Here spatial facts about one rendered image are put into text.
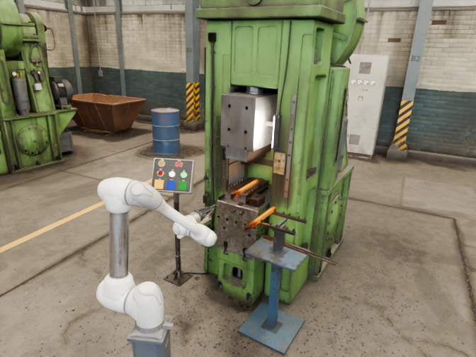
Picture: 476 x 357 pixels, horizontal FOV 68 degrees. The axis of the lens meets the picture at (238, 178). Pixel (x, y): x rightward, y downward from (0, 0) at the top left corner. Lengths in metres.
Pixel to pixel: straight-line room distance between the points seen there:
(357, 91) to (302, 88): 5.21
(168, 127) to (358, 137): 3.95
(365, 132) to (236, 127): 5.40
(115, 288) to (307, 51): 1.91
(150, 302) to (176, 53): 8.71
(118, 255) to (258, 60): 1.67
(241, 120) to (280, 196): 0.69
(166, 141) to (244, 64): 4.76
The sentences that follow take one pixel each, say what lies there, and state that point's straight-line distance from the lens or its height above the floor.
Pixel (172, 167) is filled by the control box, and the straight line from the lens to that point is 3.01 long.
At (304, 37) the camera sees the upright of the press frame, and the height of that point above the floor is 2.18.
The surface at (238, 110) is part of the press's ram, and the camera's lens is 2.68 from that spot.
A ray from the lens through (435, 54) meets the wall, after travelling 8.32.
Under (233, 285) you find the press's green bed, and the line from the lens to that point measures 3.23.
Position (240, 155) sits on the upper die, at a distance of 2.74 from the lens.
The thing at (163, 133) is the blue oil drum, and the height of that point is 0.46.
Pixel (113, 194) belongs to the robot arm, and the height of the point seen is 1.37.
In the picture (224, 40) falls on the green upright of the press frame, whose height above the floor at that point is 2.15.
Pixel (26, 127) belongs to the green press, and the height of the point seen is 0.74.
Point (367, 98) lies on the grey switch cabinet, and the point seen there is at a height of 1.27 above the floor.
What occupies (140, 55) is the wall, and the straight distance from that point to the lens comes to 10.94.
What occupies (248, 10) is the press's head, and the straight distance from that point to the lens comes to 2.73.
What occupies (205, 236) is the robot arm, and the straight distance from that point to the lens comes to 2.21.
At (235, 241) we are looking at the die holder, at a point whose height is 0.59.
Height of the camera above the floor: 2.08
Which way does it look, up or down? 20 degrees down
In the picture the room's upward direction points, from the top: 2 degrees clockwise
